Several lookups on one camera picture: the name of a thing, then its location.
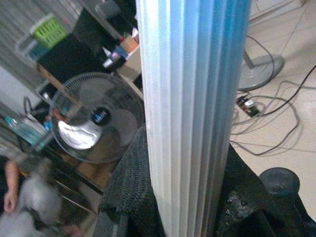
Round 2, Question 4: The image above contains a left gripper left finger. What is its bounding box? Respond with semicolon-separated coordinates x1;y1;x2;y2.
95;123;166;237

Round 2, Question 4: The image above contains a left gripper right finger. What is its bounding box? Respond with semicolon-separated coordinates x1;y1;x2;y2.
217;143;316;237

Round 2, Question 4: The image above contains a light blue handled broom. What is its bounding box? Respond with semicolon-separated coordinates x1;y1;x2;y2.
135;0;252;237

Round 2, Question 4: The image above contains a dark floor fan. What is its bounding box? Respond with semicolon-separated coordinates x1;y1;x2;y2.
48;71;146;165

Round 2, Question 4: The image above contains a black power strip white plug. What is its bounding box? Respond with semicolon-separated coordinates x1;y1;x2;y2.
236;96;260;117

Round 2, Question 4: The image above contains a teal water bottle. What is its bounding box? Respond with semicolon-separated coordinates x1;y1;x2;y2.
3;116;47;146

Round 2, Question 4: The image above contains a seated person in grey trousers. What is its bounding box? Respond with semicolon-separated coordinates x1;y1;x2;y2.
0;153;65;237

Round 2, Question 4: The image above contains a grey round fan base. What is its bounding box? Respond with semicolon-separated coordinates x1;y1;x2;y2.
237;46;285;92

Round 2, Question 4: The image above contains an orange brown cardboard box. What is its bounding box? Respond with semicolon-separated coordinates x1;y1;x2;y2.
116;34;143;82

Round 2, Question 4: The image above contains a dark cluttered desk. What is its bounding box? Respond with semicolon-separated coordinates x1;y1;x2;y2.
0;7;144;173

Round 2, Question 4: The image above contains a green plastic basket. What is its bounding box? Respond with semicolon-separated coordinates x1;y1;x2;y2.
29;13;69;49

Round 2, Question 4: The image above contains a grey floor cable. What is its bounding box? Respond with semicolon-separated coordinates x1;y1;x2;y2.
229;81;303;156

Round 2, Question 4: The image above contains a thin black floor cable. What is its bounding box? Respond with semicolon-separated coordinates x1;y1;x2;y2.
256;64;316;117

